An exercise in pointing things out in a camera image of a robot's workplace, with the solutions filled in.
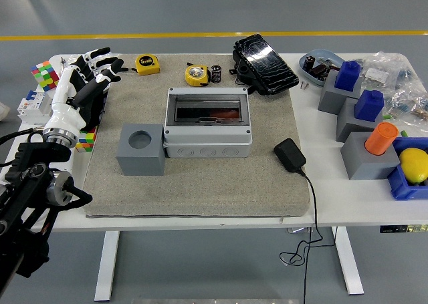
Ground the black cloth glove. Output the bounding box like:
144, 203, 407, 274
78, 80, 108, 132

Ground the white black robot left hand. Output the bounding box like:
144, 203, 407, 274
42, 47, 125, 135

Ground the black cracked glossy case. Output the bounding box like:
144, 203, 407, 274
229, 33, 300, 96

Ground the black adapter cord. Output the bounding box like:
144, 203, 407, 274
279, 168, 336, 304

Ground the blue-grey oval tray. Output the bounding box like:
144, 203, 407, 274
298, 48, 345, 86

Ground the large pastel puzzle cube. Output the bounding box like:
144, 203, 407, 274
29, 60, 63, 92

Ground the table control panel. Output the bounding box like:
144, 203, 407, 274
379, 224, 428, 234

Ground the grey holder block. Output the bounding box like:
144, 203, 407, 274
340, 132, 401, 180
317, 69, 364, 115
336, 98, 384, 143

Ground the yellow square tape measure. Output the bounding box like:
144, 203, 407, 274
134, 54, 161, 76

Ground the yellow round tape measure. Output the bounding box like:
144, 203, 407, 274
185, 64, 211, 87

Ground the clear bag of parts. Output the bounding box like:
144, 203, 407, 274
359, 51, 417, 92
383, 83, 428, 122

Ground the white power strip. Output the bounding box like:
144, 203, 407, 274
65, 146, 78, 178

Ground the small bright puzzle cube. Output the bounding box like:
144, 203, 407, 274
75, 127, 98, 153

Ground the grey block with round hole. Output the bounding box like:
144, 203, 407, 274
115, 123, 167, 176

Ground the white table leg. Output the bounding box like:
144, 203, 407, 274
334, 226, 364, 295
94, 231, 120, 301

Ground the blue battery block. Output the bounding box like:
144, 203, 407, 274
354, 90, 385, 122
334, 60, 362, 92

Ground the yellow mango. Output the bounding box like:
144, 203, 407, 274
399, 148, 428, 186

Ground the blue plastic bin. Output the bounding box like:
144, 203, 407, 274
387, 136, 428, 201

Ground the black power adapter plug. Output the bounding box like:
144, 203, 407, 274
274, 138, 307, 174

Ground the grey-brown mat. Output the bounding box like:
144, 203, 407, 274
81, 53, 310, 218

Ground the white circuit breaker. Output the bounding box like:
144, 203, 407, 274
17, 90, 56, 124

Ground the dark brown cylinder part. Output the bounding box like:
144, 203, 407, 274
310, 64, 331, 81

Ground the grey electrical enclosure box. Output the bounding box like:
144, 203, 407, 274
163, 86, 252, 158

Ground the orange cylinder battery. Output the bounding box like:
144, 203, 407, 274
364, 122, 399, 156
207, 107, 241, 118

